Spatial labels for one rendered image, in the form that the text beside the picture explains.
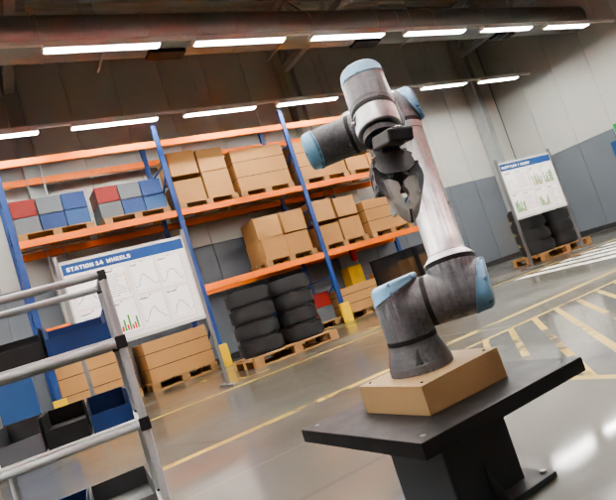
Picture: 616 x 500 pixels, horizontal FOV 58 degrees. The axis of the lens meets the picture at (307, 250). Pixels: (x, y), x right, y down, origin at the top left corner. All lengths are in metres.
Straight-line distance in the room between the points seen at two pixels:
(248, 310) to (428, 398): 6.49
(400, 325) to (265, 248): 9.45
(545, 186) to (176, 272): 6.88
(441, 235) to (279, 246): 9.59
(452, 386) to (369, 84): 0.83
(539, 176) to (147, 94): 8.00
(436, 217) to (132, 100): 11.23
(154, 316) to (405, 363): 5.19
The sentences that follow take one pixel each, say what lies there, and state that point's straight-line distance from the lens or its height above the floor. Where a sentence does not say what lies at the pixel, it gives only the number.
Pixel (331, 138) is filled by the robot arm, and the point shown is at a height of 1.00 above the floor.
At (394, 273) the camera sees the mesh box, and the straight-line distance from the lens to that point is 9.65.
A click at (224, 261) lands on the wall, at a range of 11.90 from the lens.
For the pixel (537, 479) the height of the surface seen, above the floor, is 0.02.
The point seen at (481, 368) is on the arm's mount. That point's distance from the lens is 1.64.
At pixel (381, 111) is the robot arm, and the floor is 0.97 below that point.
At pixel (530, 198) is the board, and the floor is 1.14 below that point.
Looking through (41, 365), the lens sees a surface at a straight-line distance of 2.06.
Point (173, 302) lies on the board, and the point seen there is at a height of 1.13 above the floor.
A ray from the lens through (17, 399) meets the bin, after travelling 6.23.
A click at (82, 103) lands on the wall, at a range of 12.38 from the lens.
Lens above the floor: 0.68
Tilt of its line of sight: 5 degrees up
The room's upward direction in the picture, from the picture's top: 18 degrees counter-clockwise
